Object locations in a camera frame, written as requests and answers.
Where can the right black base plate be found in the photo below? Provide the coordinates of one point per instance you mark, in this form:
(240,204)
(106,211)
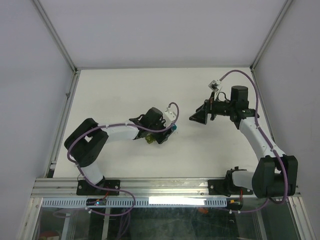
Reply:
(226,188)

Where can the green pill box THUR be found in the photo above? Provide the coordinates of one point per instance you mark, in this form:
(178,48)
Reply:
(150,139)

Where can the aluminium mounting rail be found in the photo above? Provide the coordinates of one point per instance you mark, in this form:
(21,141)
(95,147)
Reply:
(140,187)

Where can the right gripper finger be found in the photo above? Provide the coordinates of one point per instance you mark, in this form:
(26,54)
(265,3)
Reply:
(200,116)
(201,108)

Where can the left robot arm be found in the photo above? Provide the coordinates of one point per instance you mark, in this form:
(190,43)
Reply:
(87,141)

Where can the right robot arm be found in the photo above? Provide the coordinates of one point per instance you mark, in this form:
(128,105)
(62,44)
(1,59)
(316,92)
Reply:
(276,172)

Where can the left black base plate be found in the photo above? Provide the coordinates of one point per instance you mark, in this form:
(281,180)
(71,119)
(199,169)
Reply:
(105,186)

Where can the grey slotted cable duct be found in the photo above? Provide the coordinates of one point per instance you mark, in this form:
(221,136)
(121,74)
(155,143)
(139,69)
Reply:
(140,202)

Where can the teal pill box FRI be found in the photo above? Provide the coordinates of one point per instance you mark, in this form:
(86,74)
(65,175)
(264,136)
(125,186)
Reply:
(175,128)

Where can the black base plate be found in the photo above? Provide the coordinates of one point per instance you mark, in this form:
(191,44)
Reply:
(226,188)
(105,186)

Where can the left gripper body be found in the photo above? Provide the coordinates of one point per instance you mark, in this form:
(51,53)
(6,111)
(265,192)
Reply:
(159,137)

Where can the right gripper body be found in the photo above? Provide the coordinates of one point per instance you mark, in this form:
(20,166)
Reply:
(216,107)

